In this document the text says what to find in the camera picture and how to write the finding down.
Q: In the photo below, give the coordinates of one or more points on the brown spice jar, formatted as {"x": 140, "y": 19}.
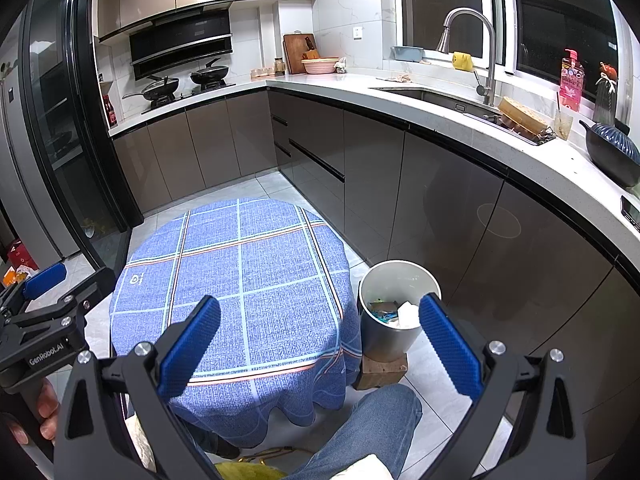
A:
{"x": 279, "y": 66}

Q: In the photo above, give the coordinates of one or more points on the wooden cutting board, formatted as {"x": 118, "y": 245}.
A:
{"x": 292, "y": 52}

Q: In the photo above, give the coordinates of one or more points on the black wok with lid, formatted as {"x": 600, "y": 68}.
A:
{"x": 157, "y": 90}

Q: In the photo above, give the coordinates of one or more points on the yellow cloth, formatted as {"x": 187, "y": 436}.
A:
{"x": 250, "y": 472}

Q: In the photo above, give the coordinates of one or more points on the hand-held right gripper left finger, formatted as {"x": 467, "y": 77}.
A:
{"x": 192, "y": 345}

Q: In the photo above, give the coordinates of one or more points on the white paper cup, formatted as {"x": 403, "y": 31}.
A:
{"x": 385, "y": 340}

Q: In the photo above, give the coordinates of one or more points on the teal candy wrapper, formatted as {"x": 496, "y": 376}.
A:
{"x": 382, "y": 316}

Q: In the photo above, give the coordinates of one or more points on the row of small glass jars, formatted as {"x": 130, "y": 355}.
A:
{"x": 260, "y": 72}

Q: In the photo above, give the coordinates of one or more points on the round wooden board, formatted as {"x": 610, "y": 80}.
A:
{"x": 522, "y": 115}

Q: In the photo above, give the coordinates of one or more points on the steel sink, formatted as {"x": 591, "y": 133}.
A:
{"x": 435, "y": 96}

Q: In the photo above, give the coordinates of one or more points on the brown cardboard box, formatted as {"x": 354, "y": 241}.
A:
{"x": 382, "y": 305}

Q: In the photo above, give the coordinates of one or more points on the person's left hand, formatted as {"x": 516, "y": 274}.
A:
{"x": 49, "y": 402}

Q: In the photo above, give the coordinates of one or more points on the beige dishcloth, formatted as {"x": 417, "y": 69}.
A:
{"x": 400, "y": 78}

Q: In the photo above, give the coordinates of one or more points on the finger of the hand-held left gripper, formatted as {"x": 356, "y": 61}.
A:
{"x": 45, "y": 280}
{"x": 92, "y": 287}

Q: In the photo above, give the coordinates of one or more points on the red bag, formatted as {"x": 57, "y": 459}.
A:
{"x": 22, "y": 255}

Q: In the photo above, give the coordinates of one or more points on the black glass sliding door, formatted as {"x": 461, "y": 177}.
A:
{"x": 75, "y": 135}

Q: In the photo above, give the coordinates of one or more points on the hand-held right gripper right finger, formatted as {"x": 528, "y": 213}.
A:
{"x": 450, "y": 345}

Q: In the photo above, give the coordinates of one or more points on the wooden block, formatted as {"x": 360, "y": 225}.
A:
{"x": 380, "y": 372}

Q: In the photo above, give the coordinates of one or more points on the person's leg in jeans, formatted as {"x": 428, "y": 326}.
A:
{"x": 370, "y": 425}

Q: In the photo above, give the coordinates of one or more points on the dark blue ceramic pot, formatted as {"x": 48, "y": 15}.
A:
{"x": 615, "y": 152}

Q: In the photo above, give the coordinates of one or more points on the clear drinking glass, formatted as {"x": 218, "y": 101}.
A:
{"x": 564, "y": 125}

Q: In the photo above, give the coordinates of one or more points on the white wall outlet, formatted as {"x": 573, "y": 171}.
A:
{"x": 357, "y": 33}

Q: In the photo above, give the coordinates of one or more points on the white wrapper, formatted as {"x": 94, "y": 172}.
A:
{"x": 407, "y": 315}

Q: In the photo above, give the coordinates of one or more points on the black range hood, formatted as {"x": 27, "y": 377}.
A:
{"x": 180, "y": 42}

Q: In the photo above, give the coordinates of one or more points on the red sauce bottle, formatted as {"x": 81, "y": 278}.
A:
{"x": 110, "y": 112}

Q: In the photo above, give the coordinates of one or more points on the striped glass bottle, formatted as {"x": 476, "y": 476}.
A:
{"x": 607, "y": 100}

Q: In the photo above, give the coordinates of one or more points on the orange and white plastic bag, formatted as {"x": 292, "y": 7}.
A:
{"x": 17, "y": 276}

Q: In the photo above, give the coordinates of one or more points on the steel kitchen faucet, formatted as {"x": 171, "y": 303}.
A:
{"x": 490, "y": 50}

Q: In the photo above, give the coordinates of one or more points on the white cloth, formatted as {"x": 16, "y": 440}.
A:
{"x": 341, "y": 66}

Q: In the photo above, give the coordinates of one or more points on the pink soap bottle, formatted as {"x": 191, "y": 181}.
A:
{"x": 572, "y": 82}

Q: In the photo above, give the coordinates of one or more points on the yellow sponge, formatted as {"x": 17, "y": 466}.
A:
{"x": 462, "y": 61}

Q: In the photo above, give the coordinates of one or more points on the silver refrigerator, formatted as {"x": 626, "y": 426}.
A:
{"x": 30, "y": 160}

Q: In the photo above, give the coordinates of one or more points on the blue plaid tablecloth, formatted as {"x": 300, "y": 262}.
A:
{"x": 225, "y": 270}

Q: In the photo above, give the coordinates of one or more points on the black gas stove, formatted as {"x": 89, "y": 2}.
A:
{"x": 185, "y": 94}

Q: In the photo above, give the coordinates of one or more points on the black phone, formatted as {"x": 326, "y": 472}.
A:
{"x": 631, "y": 212}

